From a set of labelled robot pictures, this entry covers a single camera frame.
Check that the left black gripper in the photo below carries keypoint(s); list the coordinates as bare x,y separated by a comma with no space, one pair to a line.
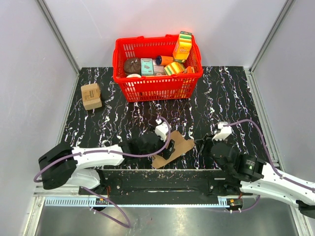
166,153

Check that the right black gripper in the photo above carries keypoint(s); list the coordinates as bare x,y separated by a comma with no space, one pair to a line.
204,143

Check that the brown cardboard box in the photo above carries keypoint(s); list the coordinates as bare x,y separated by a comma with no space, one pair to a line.
181,146

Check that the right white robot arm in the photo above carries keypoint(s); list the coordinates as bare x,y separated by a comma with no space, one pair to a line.
245,173

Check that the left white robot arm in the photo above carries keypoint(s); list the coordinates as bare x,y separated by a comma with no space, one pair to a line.
64,164

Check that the pink white snack box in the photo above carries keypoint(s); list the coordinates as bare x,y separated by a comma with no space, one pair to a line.
158,70

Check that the teal snack box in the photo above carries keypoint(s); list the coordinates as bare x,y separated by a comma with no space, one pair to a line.
147,68

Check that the small folded cardboard box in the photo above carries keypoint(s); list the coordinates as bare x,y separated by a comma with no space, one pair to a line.
91,96

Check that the small orange packet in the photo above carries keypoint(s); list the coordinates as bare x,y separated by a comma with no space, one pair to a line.
189,70

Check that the yellow green sponge pack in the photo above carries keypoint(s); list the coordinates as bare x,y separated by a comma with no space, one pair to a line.
174,68

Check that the red plastic shopping basket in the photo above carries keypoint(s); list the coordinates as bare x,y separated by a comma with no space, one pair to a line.
149,88

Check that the orange blue can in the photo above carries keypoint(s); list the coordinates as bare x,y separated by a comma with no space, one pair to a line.
164,60

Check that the brown round chocolate cake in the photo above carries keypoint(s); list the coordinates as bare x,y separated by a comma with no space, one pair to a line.
132,66

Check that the tall orange yellow carton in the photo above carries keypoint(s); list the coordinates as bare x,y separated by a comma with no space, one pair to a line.
182,47

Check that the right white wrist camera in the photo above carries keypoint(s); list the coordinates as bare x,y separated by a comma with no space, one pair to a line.
223,131

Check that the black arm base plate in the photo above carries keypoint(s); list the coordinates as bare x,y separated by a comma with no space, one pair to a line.
208,182

